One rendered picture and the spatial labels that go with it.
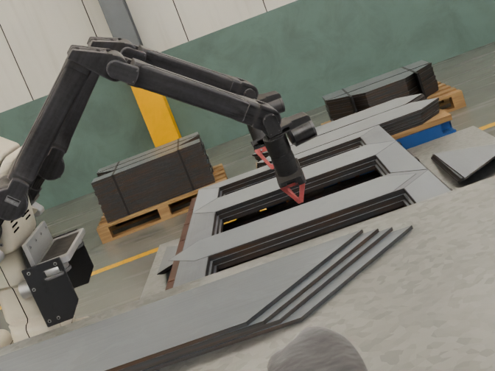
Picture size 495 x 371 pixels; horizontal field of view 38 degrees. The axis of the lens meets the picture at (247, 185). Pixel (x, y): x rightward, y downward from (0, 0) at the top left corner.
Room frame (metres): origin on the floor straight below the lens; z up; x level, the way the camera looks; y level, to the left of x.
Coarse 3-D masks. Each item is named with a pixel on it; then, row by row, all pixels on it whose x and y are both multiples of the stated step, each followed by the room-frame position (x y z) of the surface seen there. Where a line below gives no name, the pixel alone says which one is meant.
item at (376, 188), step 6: (372, 180) 2.04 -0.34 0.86; (378, 180) 2.02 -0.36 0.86; (354, 186) 2.05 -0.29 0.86; (360, 186) 2.02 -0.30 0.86; (366, 186) 2.00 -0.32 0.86; (372, 186) 1.98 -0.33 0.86; (378, 186) 1.96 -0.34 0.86; (384, 186) 1.94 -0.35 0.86; (360, 192) 1.97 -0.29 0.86; (366, 192) 1.95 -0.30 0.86; (372, 192) 1.93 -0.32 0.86; (378, 192) 1.91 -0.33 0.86; (384, 192) 1.89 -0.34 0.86; (390, 192) 1.87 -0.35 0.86; (360, 198) 1.92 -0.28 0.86; (366, 198) 1.90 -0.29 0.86; (372, 198) 1.88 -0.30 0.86
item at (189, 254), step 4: (192, 244) 2.08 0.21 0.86; (196, 244) 2.06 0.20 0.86; (188, 248) 2.06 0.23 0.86; (192, 248) 2.04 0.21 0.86; (196, 248) 2.03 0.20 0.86; (180, 252) 2.04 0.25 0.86; (184, 252) 2.03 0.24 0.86; (188, 252) 2.01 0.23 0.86; (192, 252) 2.00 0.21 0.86; (196, 252) 1.98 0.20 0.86; (180, 256) 2.01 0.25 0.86; (184, 256) 1.99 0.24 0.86; (188, 256) 1.98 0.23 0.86; (192, 256) 1.96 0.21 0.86; (180, 260) 1.97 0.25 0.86; (184, 260) 1.96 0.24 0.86; (188, 260) 1.95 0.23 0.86; (192, 260) 1.93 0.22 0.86
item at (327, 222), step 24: (360, 144) 2.64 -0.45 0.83; (360, 168) 2.31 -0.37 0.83; (384, 168) 2.17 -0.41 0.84; (216, 216) 2.33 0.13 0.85; (240, 216) 2.34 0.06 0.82; (336, 216) 1.88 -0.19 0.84; (360, 216) 1.86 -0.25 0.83; (264, 240) 1.90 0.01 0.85; (288, 240) 1.88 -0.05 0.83; (216, 264) 1.91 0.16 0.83
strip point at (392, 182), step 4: (388, 176) 2.02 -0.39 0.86; (392, 176) 2.01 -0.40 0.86; (396, 176) 1.99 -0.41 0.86; (400, 176) 1.98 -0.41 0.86; (404, 176) 1.96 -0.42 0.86; (408, 176) 1.95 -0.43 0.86; (412, 176) 1.94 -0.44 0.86; (384, 180) 2.00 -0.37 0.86; (388, 180) 1.98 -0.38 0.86; (392, 180) 1.97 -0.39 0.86; (396, 180) 1.95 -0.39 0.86; (400, 180) 1.94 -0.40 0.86; (404, 180) 1.92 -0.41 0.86; (388, 184) 1.95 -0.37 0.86; (392, 184) 1.93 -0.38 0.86; (396, 184) 1.92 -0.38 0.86; (400, 184) 1.91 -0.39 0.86; (388, 188) 1.91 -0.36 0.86; (392, 188) 1.90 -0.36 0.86; (396, 188) 1.88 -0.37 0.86
